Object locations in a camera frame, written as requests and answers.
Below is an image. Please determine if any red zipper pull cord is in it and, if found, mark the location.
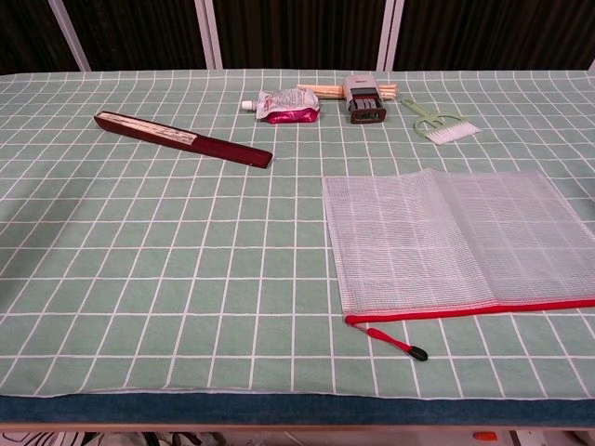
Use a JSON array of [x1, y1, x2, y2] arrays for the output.
[[364, 326, 430, 362]]

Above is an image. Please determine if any black pleated curtain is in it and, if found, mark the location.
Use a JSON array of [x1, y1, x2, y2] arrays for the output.
[[211, 0, 388, 71], [393, 0, 595, 73], [62, 0, 208, 72], [0, 0, 78, 75]]

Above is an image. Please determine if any grey date stamp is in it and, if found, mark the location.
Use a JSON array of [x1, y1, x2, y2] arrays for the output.
[[342, 76, 389, 125]]

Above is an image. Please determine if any white frame post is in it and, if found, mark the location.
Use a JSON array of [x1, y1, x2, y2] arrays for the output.
[[375, 0, 406, 72], [193, 0, 224, 71], [47, 0, 90, 72]]

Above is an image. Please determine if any clear zip pouch red edge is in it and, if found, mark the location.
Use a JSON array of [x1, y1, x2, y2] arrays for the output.
[[321, 167, 595, 326]]

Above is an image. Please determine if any blue denim underlay cloth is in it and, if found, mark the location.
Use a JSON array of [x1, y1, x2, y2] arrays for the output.
[[0, 392, 595, 426]]

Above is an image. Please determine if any small green brush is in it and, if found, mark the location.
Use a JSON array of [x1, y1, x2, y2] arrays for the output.
[[400, 97, 483, 147]]

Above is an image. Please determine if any squeeze pouch with white cap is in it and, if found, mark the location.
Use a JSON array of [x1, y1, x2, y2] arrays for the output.
[[241, 87, 322, 125]]

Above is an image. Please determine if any green checked tablecloth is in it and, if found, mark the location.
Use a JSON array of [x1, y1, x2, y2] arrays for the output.
[[0, 68, 595, 400]]

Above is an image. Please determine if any wooden sticks bundle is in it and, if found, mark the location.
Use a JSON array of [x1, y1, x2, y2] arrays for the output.
[[296, 82, 400, 101]]

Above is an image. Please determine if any dark red folded fan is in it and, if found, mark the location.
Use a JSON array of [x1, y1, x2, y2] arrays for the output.
[[93, 110, 274, 170]]

